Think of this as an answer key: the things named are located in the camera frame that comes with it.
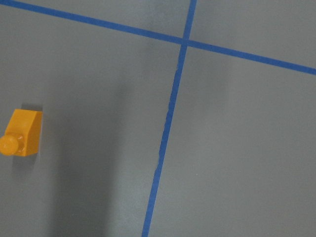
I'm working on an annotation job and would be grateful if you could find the orange trapezoid block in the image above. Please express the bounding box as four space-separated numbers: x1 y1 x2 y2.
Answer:
0 109 43 157

